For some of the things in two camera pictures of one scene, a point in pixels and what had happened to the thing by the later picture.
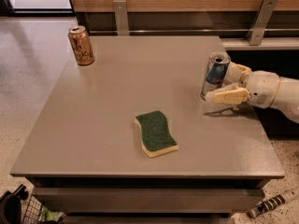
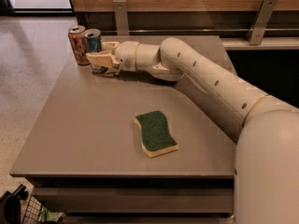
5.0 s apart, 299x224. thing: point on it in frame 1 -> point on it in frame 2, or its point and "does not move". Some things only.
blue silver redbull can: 218,65 -> 92,44
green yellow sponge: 157,139 does not move
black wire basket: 30,210 does not move
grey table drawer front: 151,200 does not move
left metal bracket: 121,19 does not move
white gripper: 261,88 -> 125,55
